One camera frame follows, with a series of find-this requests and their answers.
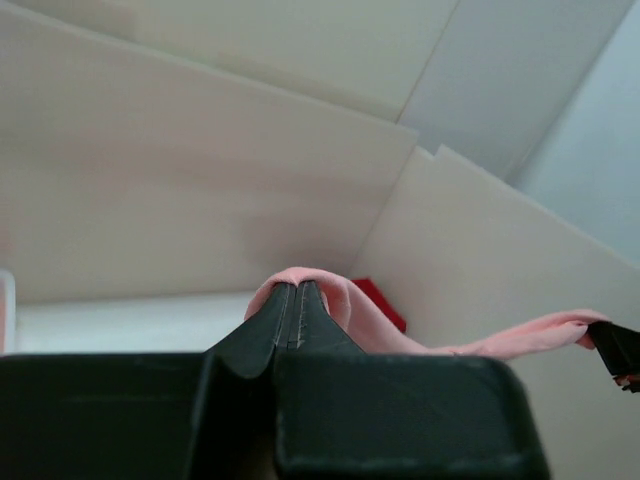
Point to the pink polo shirt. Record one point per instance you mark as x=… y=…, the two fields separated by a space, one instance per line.
x=370 y=329

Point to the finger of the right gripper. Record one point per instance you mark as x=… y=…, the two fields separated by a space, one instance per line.
x=619 y=349

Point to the white plastic basket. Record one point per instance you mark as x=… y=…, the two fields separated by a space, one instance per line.
x=8 y=312

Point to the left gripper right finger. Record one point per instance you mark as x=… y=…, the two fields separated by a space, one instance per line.
x=344 y=414

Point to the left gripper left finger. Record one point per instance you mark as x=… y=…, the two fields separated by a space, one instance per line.
x=171 y=390

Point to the folded red t shirt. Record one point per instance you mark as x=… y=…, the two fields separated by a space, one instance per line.
x=371 y=290

